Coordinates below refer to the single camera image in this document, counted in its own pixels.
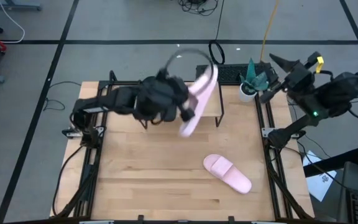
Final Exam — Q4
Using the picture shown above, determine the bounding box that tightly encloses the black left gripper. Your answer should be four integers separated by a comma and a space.
134, 75, 196, 123

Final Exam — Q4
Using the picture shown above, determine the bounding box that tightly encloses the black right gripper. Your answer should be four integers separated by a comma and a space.
258, 51, 323, 104

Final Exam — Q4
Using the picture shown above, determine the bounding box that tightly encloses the pink slide sandal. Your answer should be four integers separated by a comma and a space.
203, 154, 252, 195
178, 63, 219, 138

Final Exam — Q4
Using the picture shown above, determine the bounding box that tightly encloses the green plant in white pot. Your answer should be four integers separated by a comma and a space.
239, 58, 275, 103

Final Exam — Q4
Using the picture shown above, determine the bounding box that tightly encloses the black perforated computer case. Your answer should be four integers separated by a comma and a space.
196, 63, 275, 84

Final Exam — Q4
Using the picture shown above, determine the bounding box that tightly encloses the black desk edge bar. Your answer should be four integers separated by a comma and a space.
303, 148, 358, 178

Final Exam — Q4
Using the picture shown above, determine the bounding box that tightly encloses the white paper sheet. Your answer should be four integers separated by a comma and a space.
302, 150, 337, 202

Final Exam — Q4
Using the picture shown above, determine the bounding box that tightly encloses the wooden shelf black metal frame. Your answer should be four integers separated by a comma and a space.
137, 79, 226, 130

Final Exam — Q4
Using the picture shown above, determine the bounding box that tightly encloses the yellow cable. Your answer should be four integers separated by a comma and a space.
259, 0, 280, 64

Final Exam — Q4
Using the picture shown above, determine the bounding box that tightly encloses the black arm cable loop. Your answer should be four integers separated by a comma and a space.
164, 48, 213, 83

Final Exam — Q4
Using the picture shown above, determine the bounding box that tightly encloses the coiled black cable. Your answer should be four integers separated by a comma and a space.
208, 40, 226, 66

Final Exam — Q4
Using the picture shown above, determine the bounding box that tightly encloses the black aluminium frame rail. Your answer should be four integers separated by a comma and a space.
255, 83, 312, 220
98, 79, 262, 86
73, 70, 115, 218

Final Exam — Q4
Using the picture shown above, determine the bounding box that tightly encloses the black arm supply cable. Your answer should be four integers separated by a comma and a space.
296, 141, 347, 190
52, 144, 86, 218

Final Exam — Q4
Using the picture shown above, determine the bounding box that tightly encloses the tangle of black cables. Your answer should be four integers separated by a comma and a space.
178, 0, 220, 17

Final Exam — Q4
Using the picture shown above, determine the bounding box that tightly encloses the white cable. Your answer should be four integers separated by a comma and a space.
0, 0, 26, 44

